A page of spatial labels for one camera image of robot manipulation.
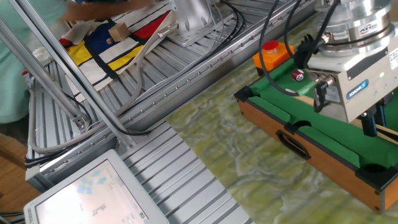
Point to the silver Schunk gripper body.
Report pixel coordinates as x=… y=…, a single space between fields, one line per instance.
x=367 y=99

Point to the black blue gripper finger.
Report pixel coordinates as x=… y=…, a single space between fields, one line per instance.
x=382 y=115
x=369 y=124

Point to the bare person forearm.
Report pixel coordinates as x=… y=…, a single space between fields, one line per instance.
x=93 y=11

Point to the mini green felt pool table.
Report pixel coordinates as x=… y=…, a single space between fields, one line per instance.
x=326 y=137

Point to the maroon striped pool ball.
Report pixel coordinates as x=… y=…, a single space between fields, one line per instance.
x=298 y=75

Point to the bare person hand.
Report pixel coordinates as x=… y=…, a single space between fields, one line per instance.
x=143 y=3

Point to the orange box red push button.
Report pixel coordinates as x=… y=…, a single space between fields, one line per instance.
x=273 y=57

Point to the green marble pattern mat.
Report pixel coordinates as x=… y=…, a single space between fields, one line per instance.
x=248 y=174

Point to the small wooden cube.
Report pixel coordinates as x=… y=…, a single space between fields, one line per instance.
x=109 y=40

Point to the colour block patterned cloth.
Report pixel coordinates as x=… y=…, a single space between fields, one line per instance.
x=96 y=40

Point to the white touchscreen teach pendant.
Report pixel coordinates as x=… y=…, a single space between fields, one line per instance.
x=93 y=193

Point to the white crumpled tissue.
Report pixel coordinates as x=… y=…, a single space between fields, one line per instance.
x=43 y=55

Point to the mint green shirted person torso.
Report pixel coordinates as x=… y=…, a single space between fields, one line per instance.
x=12 y=62

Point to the wooden furniture piece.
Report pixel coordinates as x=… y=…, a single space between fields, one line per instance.
x=9 y=155

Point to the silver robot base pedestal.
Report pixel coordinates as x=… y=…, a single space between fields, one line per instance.
x=192 y=18

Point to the aluminium frame post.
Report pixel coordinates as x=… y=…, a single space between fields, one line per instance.
x=74 y=73

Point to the aluminium diagonal frame strut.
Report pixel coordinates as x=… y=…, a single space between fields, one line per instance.
x=37 y=71

